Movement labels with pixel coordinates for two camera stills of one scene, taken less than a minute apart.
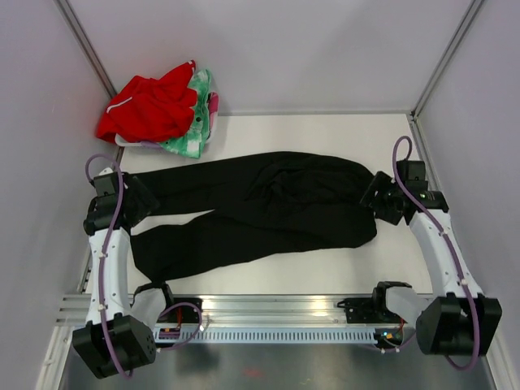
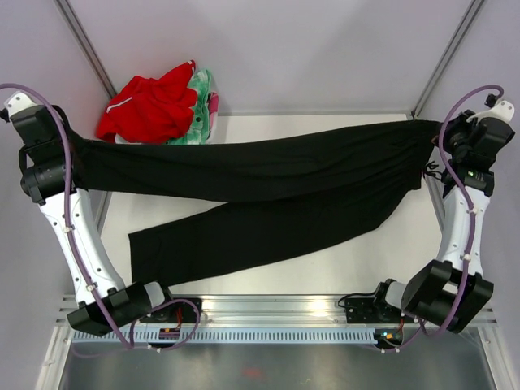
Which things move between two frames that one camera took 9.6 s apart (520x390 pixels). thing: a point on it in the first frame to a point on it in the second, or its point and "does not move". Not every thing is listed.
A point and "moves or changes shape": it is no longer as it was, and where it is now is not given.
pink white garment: (213, 99) does not move
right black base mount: (373, 309) does not move
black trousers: (259, 206) moves or changes shape
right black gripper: (380, 183) to (457, 124)
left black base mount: (182, 314) does not move
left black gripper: (145, 203) to (67, 129)
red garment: (150, 109) does not move
